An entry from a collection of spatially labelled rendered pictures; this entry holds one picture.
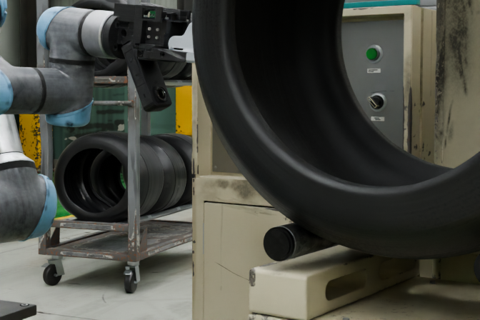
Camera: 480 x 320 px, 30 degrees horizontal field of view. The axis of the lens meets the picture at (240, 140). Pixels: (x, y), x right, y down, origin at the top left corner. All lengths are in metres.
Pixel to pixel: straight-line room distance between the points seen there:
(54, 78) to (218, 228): 0.74
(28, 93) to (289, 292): 0.53
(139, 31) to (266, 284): 0.44
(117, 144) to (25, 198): 3.36
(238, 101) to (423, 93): 0.79
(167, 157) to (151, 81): 3.95
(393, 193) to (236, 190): 1.02
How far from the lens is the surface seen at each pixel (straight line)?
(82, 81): 1.48
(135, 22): 1.37
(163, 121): 11.92
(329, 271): 1.19
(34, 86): 1.43
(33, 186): 1.65
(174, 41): 1.34
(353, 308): 1.23
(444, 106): 1.43
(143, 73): 1.38
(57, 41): 1.48
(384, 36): 1.89
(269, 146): 1.11
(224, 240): 2.05
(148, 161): 4.99
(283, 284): 1.16
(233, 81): 1.14
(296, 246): 1.15
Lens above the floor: 1.09
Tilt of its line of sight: 3 degrees down
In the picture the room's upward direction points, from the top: straight up
